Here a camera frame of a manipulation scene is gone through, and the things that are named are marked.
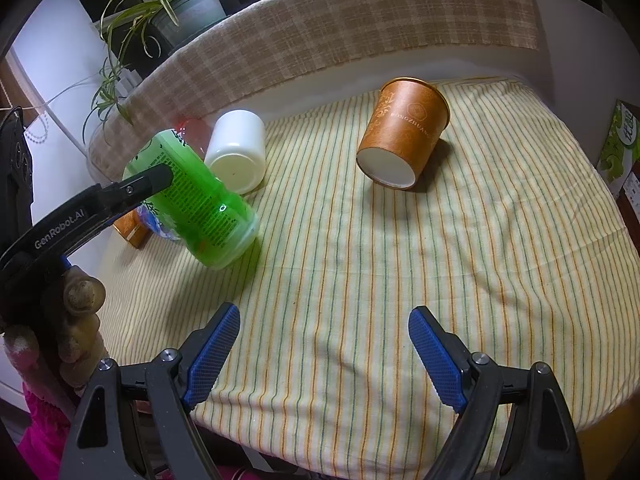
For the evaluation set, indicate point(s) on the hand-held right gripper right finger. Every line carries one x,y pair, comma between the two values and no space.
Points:
437,360

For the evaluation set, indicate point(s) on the green plastic bottle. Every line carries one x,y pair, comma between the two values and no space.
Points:
210,210

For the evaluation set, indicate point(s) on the blue patterned item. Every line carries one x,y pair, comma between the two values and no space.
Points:
157,225

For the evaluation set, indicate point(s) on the beige plaid cloth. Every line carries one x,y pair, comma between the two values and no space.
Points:
320,25

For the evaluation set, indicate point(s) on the orange box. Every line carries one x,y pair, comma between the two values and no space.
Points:
131,230

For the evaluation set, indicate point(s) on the green printed box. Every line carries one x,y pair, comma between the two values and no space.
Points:
620,145

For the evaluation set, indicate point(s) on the white cup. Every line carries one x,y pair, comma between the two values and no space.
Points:
237,147

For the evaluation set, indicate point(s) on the person's left hand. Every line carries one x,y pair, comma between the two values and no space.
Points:
75,305

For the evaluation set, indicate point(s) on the potted spider plant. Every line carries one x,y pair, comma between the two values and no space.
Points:
192,10

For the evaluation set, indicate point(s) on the brown paper cup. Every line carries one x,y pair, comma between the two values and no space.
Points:
402,127

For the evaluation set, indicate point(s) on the red translucent cup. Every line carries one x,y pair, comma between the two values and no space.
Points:
196,132

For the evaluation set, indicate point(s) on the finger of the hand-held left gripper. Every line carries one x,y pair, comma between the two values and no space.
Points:
142,184

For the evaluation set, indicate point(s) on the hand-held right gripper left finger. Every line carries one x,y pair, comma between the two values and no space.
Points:
212,360

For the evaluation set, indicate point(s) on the striped yellow cloth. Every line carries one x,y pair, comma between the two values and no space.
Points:
350,260

